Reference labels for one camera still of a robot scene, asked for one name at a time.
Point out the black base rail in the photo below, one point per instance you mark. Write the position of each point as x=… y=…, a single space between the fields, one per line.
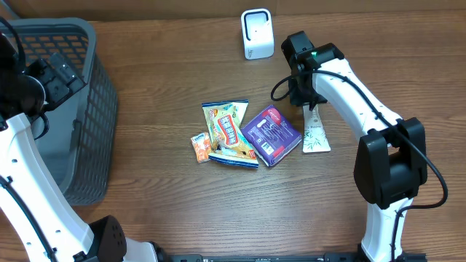
x=328 y=257

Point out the red purple snack packet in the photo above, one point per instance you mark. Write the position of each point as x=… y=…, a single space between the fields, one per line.
x=271 y=135

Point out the grey plastic shopping basket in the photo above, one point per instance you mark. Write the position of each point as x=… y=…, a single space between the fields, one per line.
x=76 y=139

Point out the yellow red snack bag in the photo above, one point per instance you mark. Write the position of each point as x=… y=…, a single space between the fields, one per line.
x=228 y=144

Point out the small orange snack packet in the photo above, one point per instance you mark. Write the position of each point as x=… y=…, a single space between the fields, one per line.
x=202 y=146

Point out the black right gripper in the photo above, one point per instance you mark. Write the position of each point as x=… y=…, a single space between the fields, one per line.
x=295 y=97

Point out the white pouch with gold cap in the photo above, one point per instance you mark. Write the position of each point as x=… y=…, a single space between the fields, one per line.
x=314 y=138

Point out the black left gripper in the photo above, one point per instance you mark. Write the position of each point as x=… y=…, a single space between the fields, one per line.
x=60 y=88

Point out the white barcode scanner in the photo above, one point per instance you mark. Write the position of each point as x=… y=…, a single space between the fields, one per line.
x=257 y=33

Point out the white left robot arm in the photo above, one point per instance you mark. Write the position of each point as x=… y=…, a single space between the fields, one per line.
x=30 y=198

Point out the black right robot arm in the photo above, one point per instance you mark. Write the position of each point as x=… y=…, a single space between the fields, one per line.
x=388 y=168

